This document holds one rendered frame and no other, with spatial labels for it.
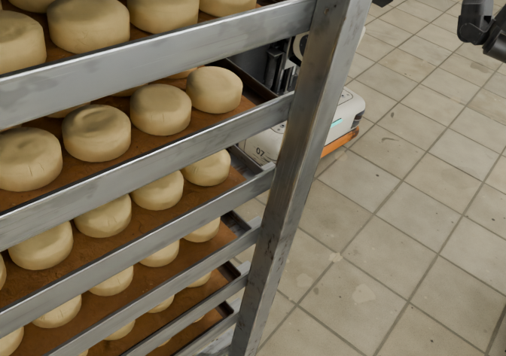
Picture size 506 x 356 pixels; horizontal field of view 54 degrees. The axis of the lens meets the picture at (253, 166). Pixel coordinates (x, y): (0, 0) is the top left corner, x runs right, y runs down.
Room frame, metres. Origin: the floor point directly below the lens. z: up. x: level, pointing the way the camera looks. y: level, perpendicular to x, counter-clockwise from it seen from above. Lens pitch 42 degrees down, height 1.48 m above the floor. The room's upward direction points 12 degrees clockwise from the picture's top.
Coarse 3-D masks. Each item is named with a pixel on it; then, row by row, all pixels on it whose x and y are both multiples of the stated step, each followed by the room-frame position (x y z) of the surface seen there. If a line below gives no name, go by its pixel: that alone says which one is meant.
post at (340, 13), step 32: (320, 0) 0.36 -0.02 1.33; (352, 0) 0.35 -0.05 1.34; (320, 32) 0.36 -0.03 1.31; (352, 32) 0.36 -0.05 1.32; (320, 64) 0.35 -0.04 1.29; (320, 96) 0.35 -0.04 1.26; (288, 128) 0.36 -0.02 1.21; (320, 128) 0.36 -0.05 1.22; (288, 160) 0.36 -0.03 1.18; (288, 192) 0.35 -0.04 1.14; (288, 224) 0.35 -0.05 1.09; (256, 256) 0.36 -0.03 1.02; (256, 288) 0.35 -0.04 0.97; (256, 320) 0.35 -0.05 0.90
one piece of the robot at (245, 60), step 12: (264, 48) 1.82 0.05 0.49; (276, 48) 1.82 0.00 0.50; (240, 60) 1.72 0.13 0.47; (252, 60) 1.77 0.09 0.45; (264, 60) 1.83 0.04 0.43; (276, 60) 1.79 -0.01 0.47; (252, 72) 1.78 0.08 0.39; (264, 72) 1.84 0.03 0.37; (276, 72) 1.85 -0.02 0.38; (288, 72) 1.87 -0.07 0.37; (264, 84) 1.78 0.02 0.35; (276, 84) 1.85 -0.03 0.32; (288, 84) 1.91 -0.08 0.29
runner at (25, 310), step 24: (264, 168) 0.39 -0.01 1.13; (240, 192) 0.33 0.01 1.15; (192, 216) 0.29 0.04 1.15; (216, 216) 0.31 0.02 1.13; (144, 240) 0.25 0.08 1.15; (168, 240) 0.27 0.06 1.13; (96, 264) 0.22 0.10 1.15; (120, 264) 0.23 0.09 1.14; (48, 288) 0.19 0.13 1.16; (72, 288) 0.20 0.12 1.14; (0, 312) 0.16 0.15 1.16; (24, 312) 0.17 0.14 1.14; (0, 336) 0.16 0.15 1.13
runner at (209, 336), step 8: (232, 304) 0.39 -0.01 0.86; (240, 304) 0.40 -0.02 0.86; (224, 320) 0.35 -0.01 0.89; (232, 320) 0.36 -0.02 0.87; (216, 328) 0.34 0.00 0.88; (224, 328) 0.35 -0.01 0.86; (200, 336) 0.32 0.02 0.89; (208, 336) 0.33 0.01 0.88; (216, 336) 0.34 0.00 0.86; (192, 344) 0.31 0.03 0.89; (200, 344) 0.32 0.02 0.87; (184, 352) 0.30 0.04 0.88; (192, 352) 0.31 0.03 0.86
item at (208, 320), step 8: (208, 312) 0.37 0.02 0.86; (216, 312) 0.37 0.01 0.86; (200, 320) 0.36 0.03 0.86; (208, 320) 0.36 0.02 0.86; (216, 320) 0.36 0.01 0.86; (184, 328) 0.34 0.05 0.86; (192, 328) 0.34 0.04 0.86; (200, 328) 0.34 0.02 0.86; (176, 336) 0.33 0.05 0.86; (184, 336) 0.33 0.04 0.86; (192, 336) 0.33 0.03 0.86; (168, 344) 0.31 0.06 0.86; (176, 344) 0.32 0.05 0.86; (184, 344) 0.32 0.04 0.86; (152, 352) 0.30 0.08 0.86; (160, 352) 0.30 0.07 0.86; (168, 352) 0.30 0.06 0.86
